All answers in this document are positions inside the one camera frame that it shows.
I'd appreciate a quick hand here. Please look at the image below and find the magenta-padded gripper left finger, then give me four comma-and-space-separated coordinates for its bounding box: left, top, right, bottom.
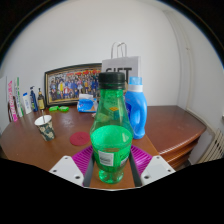
49, 145, 97, 188

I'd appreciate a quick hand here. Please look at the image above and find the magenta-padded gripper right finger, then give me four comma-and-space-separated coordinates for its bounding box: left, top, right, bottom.
129, 144, 176, 187

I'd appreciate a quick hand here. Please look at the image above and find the green plastic drink bottle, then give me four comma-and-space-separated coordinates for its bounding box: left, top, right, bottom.
89, 71, 134, 185

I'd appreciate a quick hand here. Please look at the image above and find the round red coaster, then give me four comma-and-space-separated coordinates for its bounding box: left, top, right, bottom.
69, 131, 92, 147

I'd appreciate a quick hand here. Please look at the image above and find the brown wooden side table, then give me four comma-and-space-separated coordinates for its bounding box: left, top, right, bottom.
146, 104, 208, 171

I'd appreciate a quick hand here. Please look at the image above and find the white radiator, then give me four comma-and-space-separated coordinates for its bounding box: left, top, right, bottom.
198, 129, 224, 164

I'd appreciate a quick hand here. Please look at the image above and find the blue detergent bottle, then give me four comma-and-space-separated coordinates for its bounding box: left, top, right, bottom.
124, 76, 148, 140

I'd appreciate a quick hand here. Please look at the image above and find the blue tissue pack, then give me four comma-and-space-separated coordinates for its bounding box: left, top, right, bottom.
76, 93, 99, 114

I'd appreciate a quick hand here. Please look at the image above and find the amber pump bottle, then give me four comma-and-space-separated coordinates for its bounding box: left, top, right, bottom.
36, 87, 47, 111

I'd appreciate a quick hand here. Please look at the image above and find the dark blue pump bottle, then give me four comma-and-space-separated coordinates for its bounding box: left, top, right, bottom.
29, 85, 39, 113

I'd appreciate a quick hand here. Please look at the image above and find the white tube bottle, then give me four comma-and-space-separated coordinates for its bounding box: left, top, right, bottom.
22, 92, 33, 115

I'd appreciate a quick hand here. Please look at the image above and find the framed group photo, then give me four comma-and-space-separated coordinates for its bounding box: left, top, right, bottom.
44, 62, 103, 108

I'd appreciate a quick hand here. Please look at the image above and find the tall green white box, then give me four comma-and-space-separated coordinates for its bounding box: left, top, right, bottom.
13, 76, 24, 118

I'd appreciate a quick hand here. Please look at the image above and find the tall pink box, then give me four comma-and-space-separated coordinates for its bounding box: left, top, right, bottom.
6, 79, 19, 123

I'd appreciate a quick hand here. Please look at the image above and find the white paper gift bag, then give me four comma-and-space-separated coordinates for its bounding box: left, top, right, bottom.
100, 41, 142, 91

